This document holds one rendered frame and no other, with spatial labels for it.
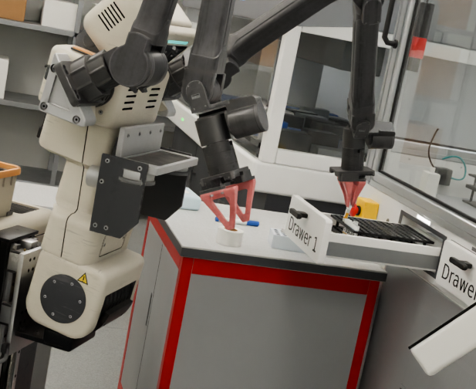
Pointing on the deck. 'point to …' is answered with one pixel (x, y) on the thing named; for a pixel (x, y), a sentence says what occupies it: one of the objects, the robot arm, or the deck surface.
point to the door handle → (389, 26)
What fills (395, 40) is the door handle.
